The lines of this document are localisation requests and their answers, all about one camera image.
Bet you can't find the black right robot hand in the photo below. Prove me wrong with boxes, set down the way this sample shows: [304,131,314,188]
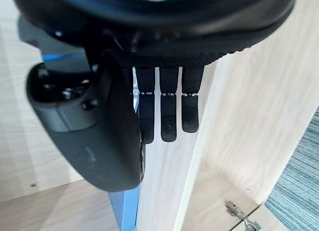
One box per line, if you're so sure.
[11,0,299,193]

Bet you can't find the blue folder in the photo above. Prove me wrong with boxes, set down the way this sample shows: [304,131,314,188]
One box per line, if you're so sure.
[41,53,140,231]

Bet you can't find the light wood cabinet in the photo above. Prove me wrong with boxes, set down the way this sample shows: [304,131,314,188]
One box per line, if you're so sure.
[0,0,319,231]

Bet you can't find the metal cabinet door hinge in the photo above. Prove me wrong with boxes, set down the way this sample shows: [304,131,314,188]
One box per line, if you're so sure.
[225,200,262,231]

